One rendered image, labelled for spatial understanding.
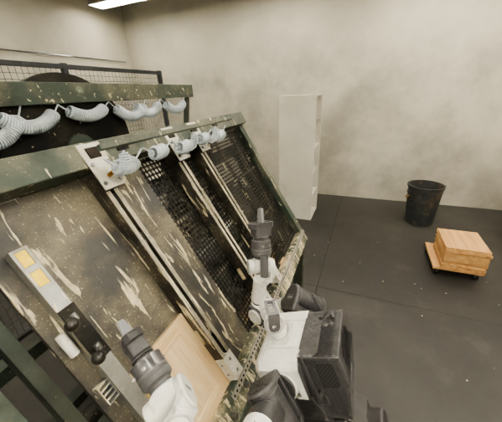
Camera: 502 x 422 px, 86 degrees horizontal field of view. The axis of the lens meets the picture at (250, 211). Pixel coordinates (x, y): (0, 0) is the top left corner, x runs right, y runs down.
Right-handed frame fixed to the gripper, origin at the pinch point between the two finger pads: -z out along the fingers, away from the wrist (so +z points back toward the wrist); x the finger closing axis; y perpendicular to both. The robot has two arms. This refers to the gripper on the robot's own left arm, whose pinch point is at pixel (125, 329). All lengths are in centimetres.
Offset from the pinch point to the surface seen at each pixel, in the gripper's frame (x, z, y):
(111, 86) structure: -3, -134, 62
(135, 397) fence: 24.2, 13.2, -4.3
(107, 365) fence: 16.3, 1.3, -6.9
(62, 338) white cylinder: 7.7, -11.0, -13.6
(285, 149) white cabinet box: 132, -155, 348
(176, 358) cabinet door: 33.8, 10.5, 14.5
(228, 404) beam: 49, 37, 24
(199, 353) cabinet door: 39.6, 14.1, 24.2
